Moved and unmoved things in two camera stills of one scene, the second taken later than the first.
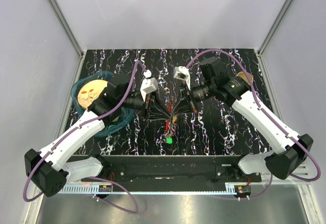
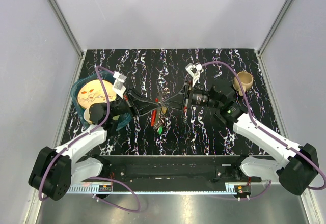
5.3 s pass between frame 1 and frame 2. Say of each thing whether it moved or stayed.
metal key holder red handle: moved
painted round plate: stayed
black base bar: stayed
